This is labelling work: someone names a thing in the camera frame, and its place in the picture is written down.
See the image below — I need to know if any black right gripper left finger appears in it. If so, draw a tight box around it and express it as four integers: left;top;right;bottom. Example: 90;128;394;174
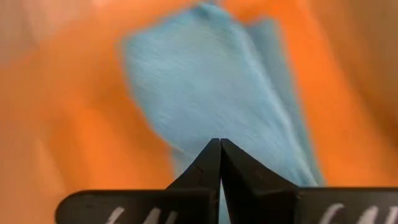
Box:
55;138;223;224

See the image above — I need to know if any light blue microfiber towel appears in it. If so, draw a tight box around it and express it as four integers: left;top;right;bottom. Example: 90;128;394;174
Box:
119;1;325;224

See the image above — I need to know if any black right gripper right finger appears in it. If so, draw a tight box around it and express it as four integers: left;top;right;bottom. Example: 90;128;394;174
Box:
220;138;398;224

